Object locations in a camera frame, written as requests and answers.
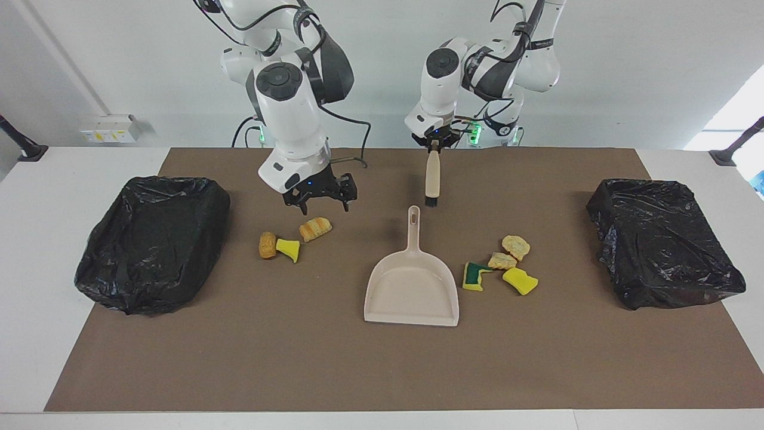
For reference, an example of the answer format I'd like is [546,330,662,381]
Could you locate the beige hand brush black bristles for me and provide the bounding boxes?
[423,148,442,208]

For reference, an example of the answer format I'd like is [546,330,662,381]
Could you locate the beige plastic dustpan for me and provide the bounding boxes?
[363,205,460,327]

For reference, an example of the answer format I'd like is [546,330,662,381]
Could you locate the green and yellow sponge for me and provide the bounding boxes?
[462,261,494,293]

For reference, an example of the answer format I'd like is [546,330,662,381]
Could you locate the large yellow sponge piece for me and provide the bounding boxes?
[502,267,539,296]

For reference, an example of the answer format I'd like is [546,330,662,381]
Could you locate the black bag-lined bin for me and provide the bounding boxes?
[586,178,747,311]
[74,176,231,316]

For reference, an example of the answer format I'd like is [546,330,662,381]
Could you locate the brown table mat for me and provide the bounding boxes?
[45,148,764,413]

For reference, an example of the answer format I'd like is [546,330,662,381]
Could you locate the black stand foot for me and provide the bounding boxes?
[709,116,764,167]
[0,113,49,162]

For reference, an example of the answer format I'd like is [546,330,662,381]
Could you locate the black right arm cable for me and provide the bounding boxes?
[197,0,372,169]

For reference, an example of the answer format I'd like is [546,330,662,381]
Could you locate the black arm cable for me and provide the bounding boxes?
[197,0,372,169]
[445,0,541,144]

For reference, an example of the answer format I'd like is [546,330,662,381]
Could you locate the black base cable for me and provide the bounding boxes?
[232,115,264,148]

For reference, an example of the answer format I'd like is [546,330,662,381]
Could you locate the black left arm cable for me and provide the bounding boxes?
[445,0,541,144]

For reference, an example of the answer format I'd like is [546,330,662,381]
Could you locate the white wall power socket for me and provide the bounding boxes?
[79,113,143,145]

